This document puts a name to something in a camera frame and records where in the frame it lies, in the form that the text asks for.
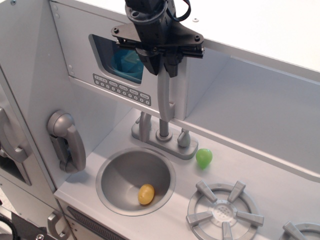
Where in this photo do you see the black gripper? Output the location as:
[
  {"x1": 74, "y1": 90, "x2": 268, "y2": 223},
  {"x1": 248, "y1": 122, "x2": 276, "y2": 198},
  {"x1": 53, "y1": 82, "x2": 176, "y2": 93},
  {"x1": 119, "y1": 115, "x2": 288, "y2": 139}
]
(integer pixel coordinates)
[{"x1": 111, "y1": 7, "x2": 204, "y2": 78}]

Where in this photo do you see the white microwave door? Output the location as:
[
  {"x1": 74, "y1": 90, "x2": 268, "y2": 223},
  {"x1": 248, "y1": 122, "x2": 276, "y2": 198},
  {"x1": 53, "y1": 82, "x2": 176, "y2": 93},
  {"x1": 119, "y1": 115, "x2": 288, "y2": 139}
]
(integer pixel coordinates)
[{"x1": 49, "y1": 0, "x2": 188, "y2": 120}]

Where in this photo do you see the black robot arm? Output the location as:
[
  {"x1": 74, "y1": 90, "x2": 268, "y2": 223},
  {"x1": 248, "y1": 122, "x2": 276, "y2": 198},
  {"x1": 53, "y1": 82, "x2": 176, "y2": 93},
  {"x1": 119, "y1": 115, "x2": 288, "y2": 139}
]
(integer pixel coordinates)
[{"x1": 111, "y1": 0, "x2": 204, "y2": 78}]

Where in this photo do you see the blue plastic bowl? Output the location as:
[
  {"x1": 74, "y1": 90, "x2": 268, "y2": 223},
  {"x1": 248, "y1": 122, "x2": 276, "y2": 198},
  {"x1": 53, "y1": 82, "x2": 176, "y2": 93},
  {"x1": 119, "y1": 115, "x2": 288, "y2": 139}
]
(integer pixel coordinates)
[{"x1": 111, "y1": 49, "x2": 144, "y2": 81}]

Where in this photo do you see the grey toy faucet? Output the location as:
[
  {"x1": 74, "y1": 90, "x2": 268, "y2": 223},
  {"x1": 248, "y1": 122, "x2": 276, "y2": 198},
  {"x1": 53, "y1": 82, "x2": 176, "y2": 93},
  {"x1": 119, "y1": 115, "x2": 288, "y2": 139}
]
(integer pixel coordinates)
[{"x1": 131, "y1": 112, "x2": 199, "y2": 160}]

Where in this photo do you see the green plastic pear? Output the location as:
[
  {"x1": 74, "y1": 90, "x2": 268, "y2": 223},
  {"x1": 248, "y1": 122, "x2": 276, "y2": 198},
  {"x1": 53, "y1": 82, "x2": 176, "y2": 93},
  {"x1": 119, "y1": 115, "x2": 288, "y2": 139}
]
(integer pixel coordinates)
[{"x1": 195, "y1": 148, "x2": 213, "y2": 170}]

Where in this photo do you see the white toy kitchen cabinet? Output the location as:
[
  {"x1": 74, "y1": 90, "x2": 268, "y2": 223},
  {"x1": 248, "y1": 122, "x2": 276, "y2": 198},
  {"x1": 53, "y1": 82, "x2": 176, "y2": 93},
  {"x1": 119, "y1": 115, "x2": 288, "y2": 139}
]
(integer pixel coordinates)
[{"x1": 0, "y1": 0, "x2": 320, "y2": 240}]

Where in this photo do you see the round silver sink basin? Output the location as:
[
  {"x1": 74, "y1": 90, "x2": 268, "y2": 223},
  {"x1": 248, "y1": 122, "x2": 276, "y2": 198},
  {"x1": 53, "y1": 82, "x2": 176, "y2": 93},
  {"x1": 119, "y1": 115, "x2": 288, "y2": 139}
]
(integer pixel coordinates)
[{"x1": 95, "y1": 147, "x2": 176, "y2": 216}]

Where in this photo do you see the grey toy telephone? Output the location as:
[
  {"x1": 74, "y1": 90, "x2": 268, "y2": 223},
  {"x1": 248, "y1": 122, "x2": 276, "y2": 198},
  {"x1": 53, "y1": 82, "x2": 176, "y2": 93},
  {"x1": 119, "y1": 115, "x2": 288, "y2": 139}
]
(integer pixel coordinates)
[{"x1": 47, "y1": 110, "x2": 86, "y2": 174}]

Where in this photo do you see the yellow plastic lemon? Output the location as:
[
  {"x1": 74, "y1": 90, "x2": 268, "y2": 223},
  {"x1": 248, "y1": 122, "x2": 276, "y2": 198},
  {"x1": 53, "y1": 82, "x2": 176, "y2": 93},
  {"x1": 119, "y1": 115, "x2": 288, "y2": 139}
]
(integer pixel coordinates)
[{"x1": 137, "y1": 183, "x2": 155, "y2": 205}]

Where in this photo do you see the grey stove burner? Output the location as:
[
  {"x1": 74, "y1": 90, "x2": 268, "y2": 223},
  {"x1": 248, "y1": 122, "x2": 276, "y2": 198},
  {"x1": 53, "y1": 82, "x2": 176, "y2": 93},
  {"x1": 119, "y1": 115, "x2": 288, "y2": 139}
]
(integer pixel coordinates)
[
  {"x1": 186, "y1": 180, "x2": 264, "y2": 240},
  {"x1": 279, "y1": 221, "x2": 320, "y2": 240}
]

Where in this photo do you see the black cable loop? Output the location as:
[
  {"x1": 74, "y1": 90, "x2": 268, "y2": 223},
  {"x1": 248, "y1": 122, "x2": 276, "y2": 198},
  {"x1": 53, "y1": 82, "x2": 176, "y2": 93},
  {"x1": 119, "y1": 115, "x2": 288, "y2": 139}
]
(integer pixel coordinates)
[{"x1": 173, "y1": 0, "x2": 192, "y2": 21}]

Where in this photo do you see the grey fridge door handle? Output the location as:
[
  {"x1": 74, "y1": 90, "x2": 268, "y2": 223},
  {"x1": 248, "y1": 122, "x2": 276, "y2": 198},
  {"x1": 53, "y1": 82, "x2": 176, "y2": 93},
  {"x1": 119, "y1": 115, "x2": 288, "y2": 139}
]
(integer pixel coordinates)
[{"x1": 0, "y1": 107, "x2": 28, "y2": 163}]

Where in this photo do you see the grey oven door handle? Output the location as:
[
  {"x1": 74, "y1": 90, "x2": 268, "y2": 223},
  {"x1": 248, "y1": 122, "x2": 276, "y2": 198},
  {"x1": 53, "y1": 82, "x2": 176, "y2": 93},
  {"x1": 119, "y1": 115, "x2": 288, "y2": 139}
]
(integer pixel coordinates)
[{"x1": 47, "y1": 212, "x2": 71, "y2": 240}]

